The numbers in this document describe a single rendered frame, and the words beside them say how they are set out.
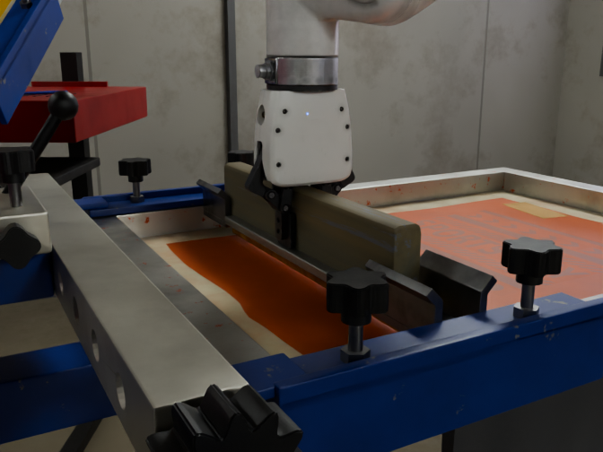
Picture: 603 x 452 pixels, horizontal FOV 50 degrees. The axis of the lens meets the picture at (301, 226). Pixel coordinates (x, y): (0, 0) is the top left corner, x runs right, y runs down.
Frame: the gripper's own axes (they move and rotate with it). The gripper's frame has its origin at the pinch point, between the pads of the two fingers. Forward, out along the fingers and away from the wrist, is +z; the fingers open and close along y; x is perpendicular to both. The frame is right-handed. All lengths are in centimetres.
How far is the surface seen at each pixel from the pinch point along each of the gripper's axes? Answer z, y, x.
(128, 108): -3, 11, 120
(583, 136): 34, 337, 229
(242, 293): 6.0, -8.0, -1.7
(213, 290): 6.0, -10.4, 0.8
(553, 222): 5.9, 45.0, 3.6
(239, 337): 2.5, -15.7, -18.9
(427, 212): 6.0, 32.5, 17.6
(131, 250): 2.6, -17.1, 8.0
